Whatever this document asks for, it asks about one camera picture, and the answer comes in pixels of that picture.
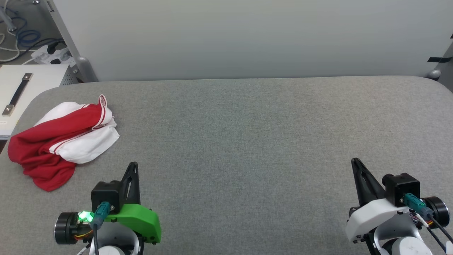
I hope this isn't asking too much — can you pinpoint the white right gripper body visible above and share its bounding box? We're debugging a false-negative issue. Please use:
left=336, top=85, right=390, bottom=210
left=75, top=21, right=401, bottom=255
left=345, top=197, right=425, bottom=245

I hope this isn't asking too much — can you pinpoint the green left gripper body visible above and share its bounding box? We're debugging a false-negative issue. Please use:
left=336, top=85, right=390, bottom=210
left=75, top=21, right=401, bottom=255
left=103, top=203, right=162, bottom=245

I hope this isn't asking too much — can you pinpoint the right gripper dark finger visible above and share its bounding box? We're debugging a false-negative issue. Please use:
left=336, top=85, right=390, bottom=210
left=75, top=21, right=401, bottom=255
left=351, top=159, right=362, bottom=208
left=354, top=158, right=387, bottom=207

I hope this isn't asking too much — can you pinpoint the red and white shirt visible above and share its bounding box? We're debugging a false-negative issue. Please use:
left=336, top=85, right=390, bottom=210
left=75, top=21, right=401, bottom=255
left=7, top=94, right=121, bottom=192

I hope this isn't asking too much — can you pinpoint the white metal equipment case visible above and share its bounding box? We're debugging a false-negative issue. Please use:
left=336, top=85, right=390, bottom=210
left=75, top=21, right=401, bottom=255
left=0, top=64, right=79, bottom=140

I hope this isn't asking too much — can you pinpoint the white power strip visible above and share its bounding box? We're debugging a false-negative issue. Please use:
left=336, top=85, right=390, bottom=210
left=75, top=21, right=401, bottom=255
left=31, top=44, right=76, bottom=68

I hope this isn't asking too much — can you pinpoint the grey metal stand leg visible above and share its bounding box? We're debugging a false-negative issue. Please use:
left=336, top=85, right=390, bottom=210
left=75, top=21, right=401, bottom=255
left=0, top=5, right=17, bottom=32

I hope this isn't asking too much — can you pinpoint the black cable, teal plug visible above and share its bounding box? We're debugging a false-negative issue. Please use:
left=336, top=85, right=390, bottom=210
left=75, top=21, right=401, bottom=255
left=90, top=201, right=112, bottom=255
left=403, top=193, right=453, bottom=248

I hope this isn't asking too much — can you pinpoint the grey metal partition post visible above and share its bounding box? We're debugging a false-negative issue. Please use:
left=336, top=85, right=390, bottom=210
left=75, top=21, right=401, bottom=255
left=46, top=0, right=99, bottom=83

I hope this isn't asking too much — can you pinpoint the black case handle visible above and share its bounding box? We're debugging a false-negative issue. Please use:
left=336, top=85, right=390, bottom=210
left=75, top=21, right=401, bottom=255
left=2, top=73, right=34, bottom=117

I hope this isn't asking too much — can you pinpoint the black power cable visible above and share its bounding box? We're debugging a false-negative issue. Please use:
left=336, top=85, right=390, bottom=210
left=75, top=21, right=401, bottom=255
left=21, top=38, right=67, bottom=54

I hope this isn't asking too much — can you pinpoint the white cable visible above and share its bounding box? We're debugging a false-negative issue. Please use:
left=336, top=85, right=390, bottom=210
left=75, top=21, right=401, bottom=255
left=0, top=31, right=22, bottom=63

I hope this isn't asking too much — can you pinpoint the blue cable coil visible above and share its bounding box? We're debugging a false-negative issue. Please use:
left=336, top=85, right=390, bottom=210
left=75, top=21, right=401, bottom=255
left=6, top=7, right=42, bottom=47

